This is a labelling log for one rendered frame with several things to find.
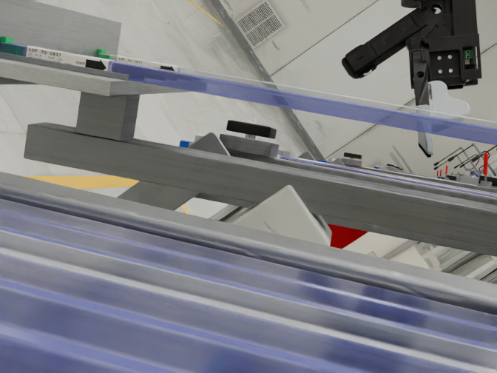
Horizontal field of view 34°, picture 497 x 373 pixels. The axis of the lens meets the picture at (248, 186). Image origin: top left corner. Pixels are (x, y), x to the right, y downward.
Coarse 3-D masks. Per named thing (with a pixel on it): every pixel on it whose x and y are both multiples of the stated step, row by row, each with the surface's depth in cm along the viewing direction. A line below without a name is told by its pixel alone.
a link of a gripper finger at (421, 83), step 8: (416, 56) 95; (416, 64) 94; (424, 64) 93; (416, 72) 93; (424, 72) 93; (416, 80) 93; (424, 80) 93; (416, 88) 93; (424, 88) 93; (416, 96) 92; (424, 96) 92; (416, 104) 92; (424, 104) 92
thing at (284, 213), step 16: (288, 192) 65; (256, 208) 66; (272, 208) 66; (288, 208) 65; (304, 208) 65; (240, 224) 66; (256, 224) 66; (272, 224) 66; (288, 224) 66; (304, 224) 65; (320, 224) 67; (304, 240) 66; (320, 240) 65
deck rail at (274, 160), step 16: (256, 160) 93; (272, 160) 93; (288, 160) 94; (352, 176) 91; (368, 176) 91; (432, 192) 89; (448, 192) 89; (464, 192) 88; (336, 224) 91; (352, 224) 91; (368, 224) 91; (416, 240) 90; (432, 240) 89; (448, 240) 89; (496, 256) 88
